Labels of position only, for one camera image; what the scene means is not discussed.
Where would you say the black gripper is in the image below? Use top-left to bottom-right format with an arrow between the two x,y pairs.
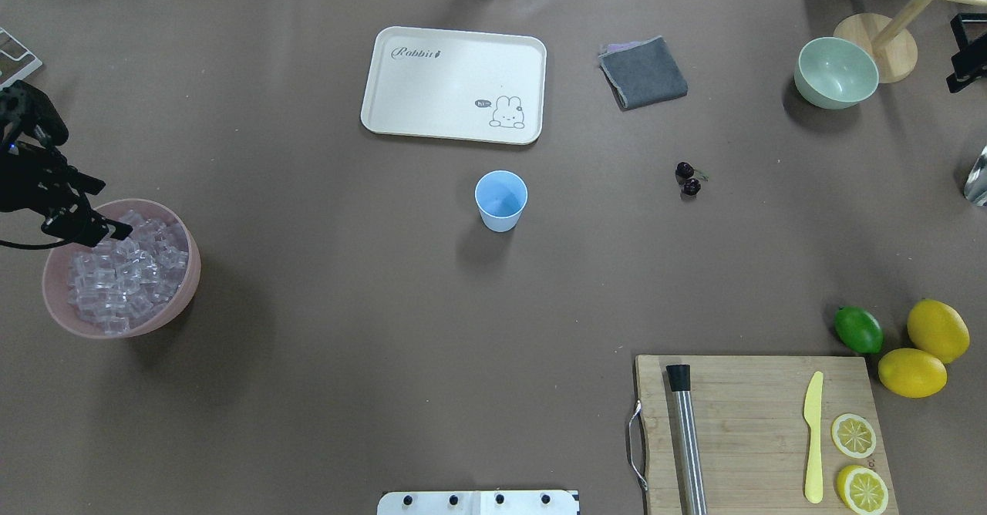
1,140 -> 133,247

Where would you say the dark red cherry pair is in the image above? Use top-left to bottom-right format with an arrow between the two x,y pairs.
675,163 -> 709,197

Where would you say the pink bowl of ice cubes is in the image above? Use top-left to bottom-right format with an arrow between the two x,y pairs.
42,199 -> 201,339

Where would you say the light blue plastic cup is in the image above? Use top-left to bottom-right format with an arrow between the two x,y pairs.
473,170 -> 529,233

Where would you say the wooden cup tree stand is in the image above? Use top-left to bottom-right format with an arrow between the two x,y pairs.
833,0 -> 985,83

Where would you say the cream rabbit serving tray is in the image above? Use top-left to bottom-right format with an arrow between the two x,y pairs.
360,26 -> 547,146

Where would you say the folded grey cloth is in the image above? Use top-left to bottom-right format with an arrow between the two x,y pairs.
598,35 -> 689,110

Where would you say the steel muddler black tip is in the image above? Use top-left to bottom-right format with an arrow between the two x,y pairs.
666,364 -> 709,514

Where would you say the wooden cutting board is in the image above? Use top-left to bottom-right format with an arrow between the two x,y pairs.
635,355 -> 893,514

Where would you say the yellow plastic knife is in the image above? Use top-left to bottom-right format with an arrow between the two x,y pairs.
803,371 -> 824,504

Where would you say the mint green bowl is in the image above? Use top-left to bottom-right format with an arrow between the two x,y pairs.
793,37 -> 879,109

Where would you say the green lime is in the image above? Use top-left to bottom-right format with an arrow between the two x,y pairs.
834,305 -> 884,355

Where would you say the lemon slice upper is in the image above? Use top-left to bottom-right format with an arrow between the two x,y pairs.
830,412 -> 878,459

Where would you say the lemon slice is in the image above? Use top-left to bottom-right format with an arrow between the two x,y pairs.
830,412 -> 878,459
835,465 -> 891,514

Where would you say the lemon slice lower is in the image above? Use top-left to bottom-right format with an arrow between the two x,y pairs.
835,465 -> 891,514

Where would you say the yellow lemon near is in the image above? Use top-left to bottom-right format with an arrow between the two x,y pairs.
878,348 -> 948,399

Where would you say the yellow lemon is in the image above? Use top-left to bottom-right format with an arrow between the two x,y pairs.
907,298 -> 972,364
878,348 -> 948,399

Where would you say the yellow lemon far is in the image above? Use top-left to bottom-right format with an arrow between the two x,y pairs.
907,298 -> 972,364

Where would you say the silver metal scoop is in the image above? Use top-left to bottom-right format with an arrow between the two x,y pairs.
962,146 -> 987,207

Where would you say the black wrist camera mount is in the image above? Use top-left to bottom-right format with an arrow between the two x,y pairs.
1,80 -> 69,147

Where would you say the white wire cup rack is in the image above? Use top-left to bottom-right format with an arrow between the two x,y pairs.
0,28 -> 43,89

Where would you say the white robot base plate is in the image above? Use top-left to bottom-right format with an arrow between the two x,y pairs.
376,490 -> 581,514

